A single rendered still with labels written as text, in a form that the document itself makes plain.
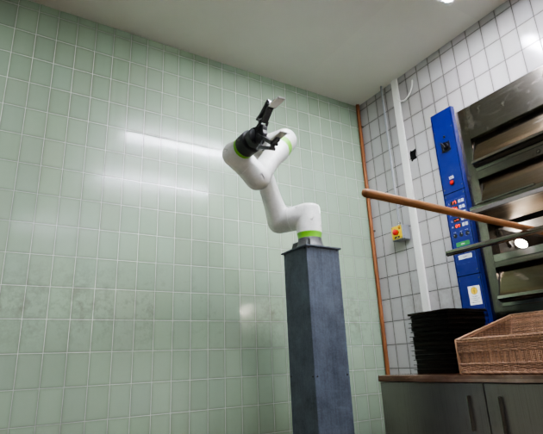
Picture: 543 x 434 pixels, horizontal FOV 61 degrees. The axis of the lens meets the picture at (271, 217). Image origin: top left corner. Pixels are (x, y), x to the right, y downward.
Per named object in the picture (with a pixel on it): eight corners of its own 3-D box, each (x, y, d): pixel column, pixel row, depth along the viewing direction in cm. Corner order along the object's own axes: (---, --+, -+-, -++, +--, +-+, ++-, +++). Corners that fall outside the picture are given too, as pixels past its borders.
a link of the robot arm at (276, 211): (276, 229, 255) (245, 138, 240) (302, 224, 248) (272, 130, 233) (268, 238, 244) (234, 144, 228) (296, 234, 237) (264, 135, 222)
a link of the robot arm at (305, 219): (298, 244, 243) (296, 210, 249) (326, 239, 237) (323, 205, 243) (288, 238, 232) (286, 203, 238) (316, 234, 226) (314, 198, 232)
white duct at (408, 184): (440, 421, 267) (392, 82, 337) (447, 422, 263) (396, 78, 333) (438, 421, 266) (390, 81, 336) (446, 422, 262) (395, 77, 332)
